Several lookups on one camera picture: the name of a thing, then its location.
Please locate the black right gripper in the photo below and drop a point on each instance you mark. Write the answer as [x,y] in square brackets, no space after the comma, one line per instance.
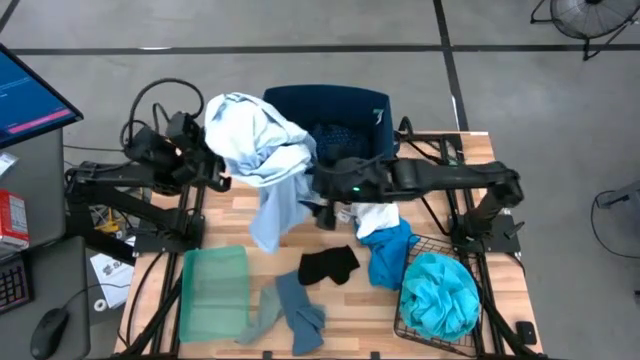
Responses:
[355,182]

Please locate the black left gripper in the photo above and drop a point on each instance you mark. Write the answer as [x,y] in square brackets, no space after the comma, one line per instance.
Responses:
[197,160]

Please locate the white cloth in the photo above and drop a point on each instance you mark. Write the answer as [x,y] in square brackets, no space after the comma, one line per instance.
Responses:
[377,217]

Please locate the pale blue patterned shirt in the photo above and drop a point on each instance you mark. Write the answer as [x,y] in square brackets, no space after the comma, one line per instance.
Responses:
[260,145]

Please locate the blue cloth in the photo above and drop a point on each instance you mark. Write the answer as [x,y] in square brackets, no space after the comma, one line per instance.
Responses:
[390,260]

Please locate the turquoise cloth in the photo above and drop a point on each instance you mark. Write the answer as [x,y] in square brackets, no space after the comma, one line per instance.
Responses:
[440,297]

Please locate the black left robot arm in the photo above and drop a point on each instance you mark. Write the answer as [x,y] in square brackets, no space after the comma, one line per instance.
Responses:
[110,177]

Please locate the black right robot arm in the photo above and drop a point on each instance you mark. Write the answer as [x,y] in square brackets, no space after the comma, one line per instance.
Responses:
[450,175]

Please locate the black cloth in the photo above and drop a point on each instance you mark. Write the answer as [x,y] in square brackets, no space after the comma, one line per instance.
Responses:
[327,265]

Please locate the navy dotted cloth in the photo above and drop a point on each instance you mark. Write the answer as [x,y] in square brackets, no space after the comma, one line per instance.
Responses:
[340,137]

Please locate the grey-blue knit cloth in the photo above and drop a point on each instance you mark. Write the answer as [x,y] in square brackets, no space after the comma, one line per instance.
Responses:
[300,315]

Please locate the grey-green cloth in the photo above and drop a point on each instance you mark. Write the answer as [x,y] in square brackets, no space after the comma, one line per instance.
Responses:
[267,310]

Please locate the green mesh cloth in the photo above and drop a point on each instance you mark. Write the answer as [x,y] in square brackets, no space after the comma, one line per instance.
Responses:
[215,295]

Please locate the navy white striped fabric basket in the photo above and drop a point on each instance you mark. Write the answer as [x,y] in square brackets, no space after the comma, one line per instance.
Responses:
[325,105]

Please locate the white paper sheet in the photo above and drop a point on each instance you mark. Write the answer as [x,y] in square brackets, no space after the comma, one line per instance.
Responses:
[112,275]

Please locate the white tape roll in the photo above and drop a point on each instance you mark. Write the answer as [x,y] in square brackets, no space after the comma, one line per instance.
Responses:
[95,305]

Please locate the grey desk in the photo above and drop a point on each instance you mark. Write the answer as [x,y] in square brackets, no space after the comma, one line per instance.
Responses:
[45,200]

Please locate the computer monitor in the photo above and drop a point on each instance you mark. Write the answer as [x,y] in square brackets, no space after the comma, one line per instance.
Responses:
[30,95]

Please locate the red box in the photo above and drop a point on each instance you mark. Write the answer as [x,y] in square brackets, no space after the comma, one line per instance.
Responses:
[12,217]

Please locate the small white packet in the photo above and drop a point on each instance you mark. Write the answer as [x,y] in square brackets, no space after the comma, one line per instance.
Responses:
[6,162]

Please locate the black computer mouse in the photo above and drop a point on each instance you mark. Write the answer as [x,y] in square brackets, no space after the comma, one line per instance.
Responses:
[47,332]

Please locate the small black device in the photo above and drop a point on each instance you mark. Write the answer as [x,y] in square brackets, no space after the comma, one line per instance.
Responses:
[526,332]

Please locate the black keyboard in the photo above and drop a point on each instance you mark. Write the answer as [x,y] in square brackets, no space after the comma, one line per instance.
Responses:
[12,285]

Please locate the grey stand base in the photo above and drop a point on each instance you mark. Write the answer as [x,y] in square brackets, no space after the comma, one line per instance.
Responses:
[625,195]

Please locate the black floor fan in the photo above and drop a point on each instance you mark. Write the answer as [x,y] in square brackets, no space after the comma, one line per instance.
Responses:
[590,17]

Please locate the black clamp bracket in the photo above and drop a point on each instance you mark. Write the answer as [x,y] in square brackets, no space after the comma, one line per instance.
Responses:
[375,356]
[267,356]

